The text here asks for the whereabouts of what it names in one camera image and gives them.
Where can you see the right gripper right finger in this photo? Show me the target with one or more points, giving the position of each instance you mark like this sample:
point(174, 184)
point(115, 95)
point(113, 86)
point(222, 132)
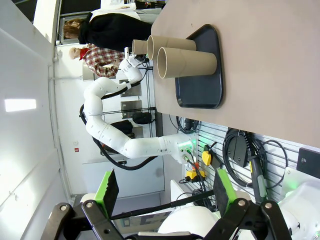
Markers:
point(221, 192)

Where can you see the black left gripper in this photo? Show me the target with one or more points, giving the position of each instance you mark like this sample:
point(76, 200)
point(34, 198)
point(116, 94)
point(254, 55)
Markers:
point(138, 58)

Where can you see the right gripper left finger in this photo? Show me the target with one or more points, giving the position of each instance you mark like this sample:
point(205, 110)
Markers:
point(111, 192)

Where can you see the tall tan cup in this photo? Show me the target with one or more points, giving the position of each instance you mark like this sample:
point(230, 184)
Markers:
point(190, 63)
point(175, 42)
point(138, 47)

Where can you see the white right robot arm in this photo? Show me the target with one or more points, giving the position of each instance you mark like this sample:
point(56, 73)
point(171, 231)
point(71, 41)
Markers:
point(187, 220)

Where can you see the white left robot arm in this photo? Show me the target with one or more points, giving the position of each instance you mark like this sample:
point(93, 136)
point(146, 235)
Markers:
point(140, 147)

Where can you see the white wrist webcam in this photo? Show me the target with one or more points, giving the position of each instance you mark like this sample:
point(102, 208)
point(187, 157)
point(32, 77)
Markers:
point(127, 53)

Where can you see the yellow emergency stop box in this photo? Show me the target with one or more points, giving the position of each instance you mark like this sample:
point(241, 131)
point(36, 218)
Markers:
point(195, 175)

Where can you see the grey metal panel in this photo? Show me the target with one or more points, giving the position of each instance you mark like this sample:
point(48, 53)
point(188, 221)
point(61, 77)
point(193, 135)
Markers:
point(130, 109)
point(131, 90)

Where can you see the person in plaid shirt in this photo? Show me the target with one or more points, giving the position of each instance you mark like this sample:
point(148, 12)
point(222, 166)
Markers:
point(102, 60)

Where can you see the person in black hooded coat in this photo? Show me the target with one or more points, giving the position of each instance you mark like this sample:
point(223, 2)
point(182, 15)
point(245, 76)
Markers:
point(112, 30)

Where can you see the yellow button on black plate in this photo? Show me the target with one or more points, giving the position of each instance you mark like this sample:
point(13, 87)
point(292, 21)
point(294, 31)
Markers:
point(207, 156)

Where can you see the black green handheld device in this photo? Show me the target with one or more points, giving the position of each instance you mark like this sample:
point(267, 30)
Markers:
point(257, 175)

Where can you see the black backpack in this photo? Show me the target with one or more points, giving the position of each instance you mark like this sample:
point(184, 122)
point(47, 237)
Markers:
point(141, 118)

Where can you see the dark navy hanging jacket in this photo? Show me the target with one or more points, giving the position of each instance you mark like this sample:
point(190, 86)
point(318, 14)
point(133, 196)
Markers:
point(122, 124)

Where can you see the black plastic tray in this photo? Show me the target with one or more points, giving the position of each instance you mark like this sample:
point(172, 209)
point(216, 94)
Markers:
point(200, 92)

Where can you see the black mounting plate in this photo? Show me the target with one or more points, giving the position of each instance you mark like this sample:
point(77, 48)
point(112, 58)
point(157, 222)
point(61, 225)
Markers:
point(308, 160)

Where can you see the ceiling light panel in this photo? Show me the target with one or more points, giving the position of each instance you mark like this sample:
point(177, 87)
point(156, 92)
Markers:
point(20, 105)

